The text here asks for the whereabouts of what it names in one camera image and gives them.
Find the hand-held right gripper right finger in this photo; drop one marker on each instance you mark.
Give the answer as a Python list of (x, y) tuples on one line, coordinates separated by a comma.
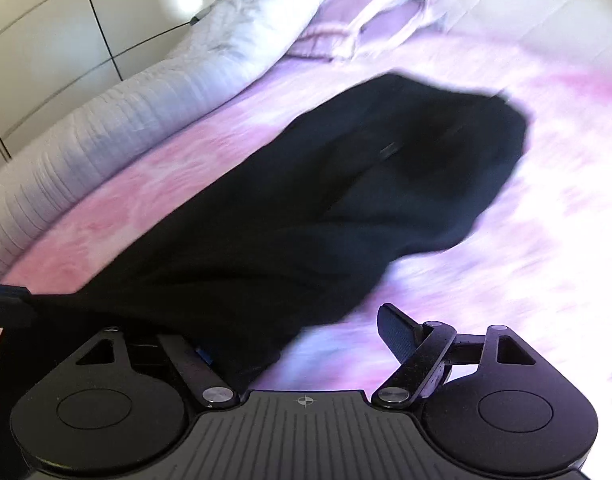
[(393, 327)]

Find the white striped duvet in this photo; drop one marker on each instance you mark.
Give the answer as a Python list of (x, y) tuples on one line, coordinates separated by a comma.
[(111, 125)]

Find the pink floral bed sheet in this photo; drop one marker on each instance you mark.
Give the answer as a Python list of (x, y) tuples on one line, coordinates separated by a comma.
[(486, 285)]

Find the white wardrobe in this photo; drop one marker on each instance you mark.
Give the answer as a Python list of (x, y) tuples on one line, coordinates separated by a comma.
[(61, 20)]

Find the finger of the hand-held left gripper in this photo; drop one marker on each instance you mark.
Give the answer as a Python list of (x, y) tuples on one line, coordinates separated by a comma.
[(8, 291)]

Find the purple pillow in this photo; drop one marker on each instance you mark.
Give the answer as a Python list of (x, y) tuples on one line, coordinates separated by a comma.
[(366, 15)]

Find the black garment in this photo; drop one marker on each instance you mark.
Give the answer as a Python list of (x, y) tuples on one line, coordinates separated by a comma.
[(311, 210)]

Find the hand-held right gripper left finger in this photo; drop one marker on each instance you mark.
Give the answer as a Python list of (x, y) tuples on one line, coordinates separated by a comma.
[(193, 366)]

